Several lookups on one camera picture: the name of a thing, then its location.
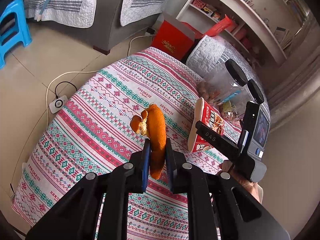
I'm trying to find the patterned handmade tablecloth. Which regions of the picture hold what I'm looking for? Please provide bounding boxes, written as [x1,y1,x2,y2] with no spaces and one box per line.
[11,48,224,225]

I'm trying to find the white round-button switch device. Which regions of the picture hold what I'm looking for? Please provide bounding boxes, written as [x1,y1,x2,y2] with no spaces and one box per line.
[49,95,68,114]

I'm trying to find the nut jar purple label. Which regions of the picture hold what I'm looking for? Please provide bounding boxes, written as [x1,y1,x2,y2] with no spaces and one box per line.
[219,79,264,122]

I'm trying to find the red gift box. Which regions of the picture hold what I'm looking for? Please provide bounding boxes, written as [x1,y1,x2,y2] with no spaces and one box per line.
[151,13,195,61]

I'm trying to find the red instant noodle cup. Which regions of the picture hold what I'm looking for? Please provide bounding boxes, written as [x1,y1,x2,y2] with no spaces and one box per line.
[188,98,224,153]

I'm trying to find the orange peel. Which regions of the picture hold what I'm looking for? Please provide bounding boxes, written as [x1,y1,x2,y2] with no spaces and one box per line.
[130,103,167,180]

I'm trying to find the grey quilted ottoman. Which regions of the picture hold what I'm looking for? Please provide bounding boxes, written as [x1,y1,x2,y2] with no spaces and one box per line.
[185,35,271,120]

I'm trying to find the grey sofa with quilted cover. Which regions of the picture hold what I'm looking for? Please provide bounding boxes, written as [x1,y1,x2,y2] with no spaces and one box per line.
[24,0,168,55]

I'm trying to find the beige floral curtain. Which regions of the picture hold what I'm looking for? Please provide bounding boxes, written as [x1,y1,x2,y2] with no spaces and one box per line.
[264,13,319,131]

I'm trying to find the nut jar teal label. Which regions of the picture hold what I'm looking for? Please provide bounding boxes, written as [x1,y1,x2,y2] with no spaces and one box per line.
[197,59,248,105]

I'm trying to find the white power cable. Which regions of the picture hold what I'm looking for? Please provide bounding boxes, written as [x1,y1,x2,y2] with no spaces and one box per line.
[44,27,157,131]

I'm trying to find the white bookshelf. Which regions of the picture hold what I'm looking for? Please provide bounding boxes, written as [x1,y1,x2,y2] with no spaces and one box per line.
[176,0,312,66]

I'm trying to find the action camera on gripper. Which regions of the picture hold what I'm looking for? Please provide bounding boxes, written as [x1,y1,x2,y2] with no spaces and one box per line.
[241,101,270,159]

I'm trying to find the black cable on floor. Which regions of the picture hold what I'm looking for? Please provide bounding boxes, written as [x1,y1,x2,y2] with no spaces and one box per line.
[54,80,78,99]

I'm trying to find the person's right hand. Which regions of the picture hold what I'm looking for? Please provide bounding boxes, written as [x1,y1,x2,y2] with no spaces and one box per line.
[218,160,262,203]

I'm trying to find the blue plastic stool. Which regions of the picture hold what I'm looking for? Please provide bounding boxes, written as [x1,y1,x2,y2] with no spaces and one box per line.
[0,0,32,68]

